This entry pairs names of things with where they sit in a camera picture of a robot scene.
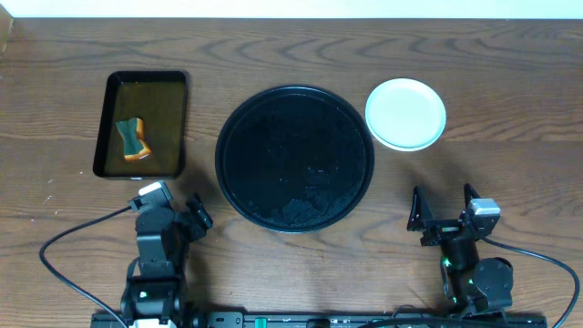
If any pale green plate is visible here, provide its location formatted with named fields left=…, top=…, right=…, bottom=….
left=365, top=78, right=447, bottom=152

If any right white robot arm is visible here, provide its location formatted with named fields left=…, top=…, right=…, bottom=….
left=406, top=183, right=514, bottom=319

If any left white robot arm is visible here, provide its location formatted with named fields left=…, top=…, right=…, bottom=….
left=120, top=191, right=212, bottom=327

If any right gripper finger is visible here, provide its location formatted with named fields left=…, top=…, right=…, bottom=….
left=406, top=186, right=434, bottom=231
left=464, top=183, right=480, bottom=214

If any black rectangular water tray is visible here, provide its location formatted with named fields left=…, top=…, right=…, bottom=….
left=93, top=70, right=189, bottom=179

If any round black serving tray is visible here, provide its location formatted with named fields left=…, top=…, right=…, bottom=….
left=215, top=85, right=374, bottom=233

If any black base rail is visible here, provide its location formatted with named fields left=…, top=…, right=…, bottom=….
left=188, top=309, right=547, bottom=328

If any orange and green sponge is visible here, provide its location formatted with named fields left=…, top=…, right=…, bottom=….
left=116, top=118, right=151, bottom=161

